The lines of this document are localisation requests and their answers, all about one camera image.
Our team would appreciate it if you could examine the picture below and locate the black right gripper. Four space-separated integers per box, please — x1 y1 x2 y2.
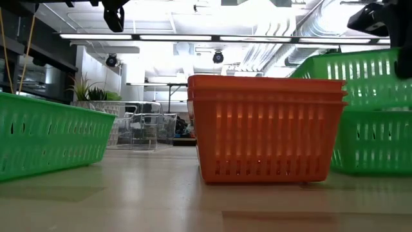
382 0 412 80

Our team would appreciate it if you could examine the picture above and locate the green plastic slotted basket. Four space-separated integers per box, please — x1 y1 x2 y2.
0 91 118 182
289 47 412 111
330 108 412 177

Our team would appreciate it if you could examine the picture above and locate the red plastic slotted basket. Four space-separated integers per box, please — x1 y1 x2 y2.
187 74 347 92
187 96 349 185
187 88 349 102

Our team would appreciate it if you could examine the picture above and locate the black ceiling spotlight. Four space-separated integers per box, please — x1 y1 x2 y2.
212 50 225 65
105 53 118 68

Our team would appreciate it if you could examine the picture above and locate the green succulent plant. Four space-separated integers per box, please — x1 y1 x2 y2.
65 72 123 102

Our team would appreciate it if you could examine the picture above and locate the dark glazed partition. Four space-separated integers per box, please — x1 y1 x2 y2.
0 0 79 104

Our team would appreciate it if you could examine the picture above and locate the black background table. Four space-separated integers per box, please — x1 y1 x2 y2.
126 82 189 114

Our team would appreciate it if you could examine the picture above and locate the white patterned plant pot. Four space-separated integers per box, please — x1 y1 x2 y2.
70 100 121 148

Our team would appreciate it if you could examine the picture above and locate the linear ceiling light fixture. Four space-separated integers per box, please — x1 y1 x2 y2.
59 32 392 45

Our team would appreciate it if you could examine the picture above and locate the clear plastic bin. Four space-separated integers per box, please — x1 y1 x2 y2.
105 101 178 151

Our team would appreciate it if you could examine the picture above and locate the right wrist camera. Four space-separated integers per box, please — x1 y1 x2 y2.
346 2 389 37

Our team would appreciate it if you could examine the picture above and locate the silver ceiling air duct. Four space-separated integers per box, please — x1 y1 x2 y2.
284 0 355 67

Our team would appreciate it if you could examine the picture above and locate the yellow cable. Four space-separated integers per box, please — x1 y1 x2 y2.
0 6 37 95

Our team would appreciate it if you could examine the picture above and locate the black aluminium table frame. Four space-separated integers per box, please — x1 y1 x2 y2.
173 137 197 147

